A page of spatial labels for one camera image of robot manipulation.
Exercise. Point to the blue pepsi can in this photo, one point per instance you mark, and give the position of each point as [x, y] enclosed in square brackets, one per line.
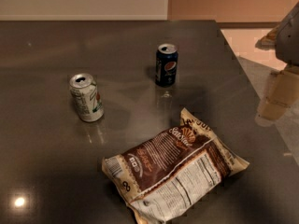
[166, 65]

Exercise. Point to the white green soda can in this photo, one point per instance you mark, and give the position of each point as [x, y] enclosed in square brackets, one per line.
[86, 97]

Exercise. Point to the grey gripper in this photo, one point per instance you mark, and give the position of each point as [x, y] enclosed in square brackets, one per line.
[288, 40]

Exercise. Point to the brown white chip bag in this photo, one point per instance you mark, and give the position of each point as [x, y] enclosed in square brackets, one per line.
[165, 176]

